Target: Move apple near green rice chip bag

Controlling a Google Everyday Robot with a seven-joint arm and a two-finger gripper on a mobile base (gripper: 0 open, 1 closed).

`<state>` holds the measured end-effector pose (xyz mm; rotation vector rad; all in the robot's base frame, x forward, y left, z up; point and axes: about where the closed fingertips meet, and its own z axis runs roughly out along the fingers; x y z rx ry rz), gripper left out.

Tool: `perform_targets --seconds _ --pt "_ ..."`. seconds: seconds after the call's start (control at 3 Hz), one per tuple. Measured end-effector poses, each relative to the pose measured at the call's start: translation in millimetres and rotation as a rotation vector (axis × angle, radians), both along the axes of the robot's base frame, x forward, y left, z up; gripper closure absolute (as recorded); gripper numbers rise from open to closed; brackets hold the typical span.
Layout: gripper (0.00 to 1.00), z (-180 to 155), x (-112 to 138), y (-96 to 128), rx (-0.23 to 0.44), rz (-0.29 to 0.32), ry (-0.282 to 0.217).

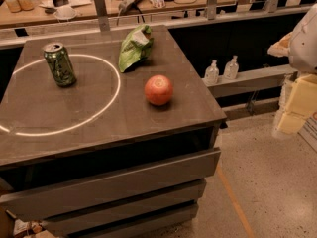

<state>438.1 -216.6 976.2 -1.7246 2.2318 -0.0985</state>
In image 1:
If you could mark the grey drawer cabinet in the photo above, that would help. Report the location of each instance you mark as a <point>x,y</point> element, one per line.
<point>97,160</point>

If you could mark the green soda can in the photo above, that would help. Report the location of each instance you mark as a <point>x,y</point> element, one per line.
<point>57,58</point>

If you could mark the green rice chip bag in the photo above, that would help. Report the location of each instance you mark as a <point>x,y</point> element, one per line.
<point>136,47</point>

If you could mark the grey power strip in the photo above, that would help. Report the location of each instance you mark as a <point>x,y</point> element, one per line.
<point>125,5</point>

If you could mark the clear sanitizer bottle left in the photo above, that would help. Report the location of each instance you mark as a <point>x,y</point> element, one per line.
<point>212,73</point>

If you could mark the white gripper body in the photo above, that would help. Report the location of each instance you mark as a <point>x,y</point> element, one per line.
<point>305,47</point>

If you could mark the white bowl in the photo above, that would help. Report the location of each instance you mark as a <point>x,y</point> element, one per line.
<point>65,13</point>

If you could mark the red apple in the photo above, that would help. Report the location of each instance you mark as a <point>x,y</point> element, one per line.
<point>158,90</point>

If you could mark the clear sanitizer bottle right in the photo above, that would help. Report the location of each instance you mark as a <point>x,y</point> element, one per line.
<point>231,68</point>

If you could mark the clear sanitizer bottle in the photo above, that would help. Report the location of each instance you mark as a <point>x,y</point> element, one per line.
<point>231,68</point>
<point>212,73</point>

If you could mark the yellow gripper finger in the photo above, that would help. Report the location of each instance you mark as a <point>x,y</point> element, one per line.
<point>297,103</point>
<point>281,47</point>

